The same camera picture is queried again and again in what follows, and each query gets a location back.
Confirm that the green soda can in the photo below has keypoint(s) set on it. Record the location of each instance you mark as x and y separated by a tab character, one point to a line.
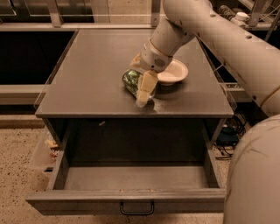
130	80

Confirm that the white power strip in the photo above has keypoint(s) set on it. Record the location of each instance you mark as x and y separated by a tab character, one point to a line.
238	18

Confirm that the white paper bowl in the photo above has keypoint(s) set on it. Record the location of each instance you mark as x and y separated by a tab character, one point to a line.
175	72

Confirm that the black drawer handle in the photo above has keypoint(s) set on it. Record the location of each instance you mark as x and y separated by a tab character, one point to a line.
137	208

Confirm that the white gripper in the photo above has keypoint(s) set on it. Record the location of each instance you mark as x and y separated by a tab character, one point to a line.
152	59

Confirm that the blue box on floor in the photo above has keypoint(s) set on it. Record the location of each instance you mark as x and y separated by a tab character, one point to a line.
227	137

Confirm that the clear plastic bin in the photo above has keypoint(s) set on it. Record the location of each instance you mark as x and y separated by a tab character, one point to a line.
45	153

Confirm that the open grey top drawer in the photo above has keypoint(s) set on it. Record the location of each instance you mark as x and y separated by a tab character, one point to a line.
102	163

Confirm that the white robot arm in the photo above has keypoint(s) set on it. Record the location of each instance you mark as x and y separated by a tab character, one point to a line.
253	180

